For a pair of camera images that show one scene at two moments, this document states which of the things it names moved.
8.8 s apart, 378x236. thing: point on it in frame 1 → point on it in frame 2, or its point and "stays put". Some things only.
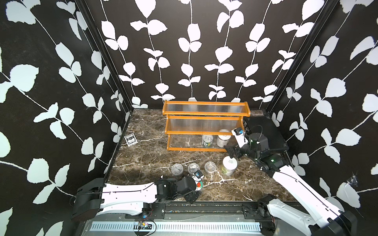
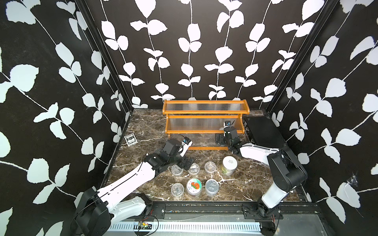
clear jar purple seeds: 177,169 stays put
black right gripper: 237,149 → 222,136
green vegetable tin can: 207,140 → 211,187
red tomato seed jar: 199,182 stays put
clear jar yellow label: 193,167 stays put
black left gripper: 193,196 → 182,163
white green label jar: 229,165 stays put
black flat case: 265,125 stays put
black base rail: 256,211 stays put
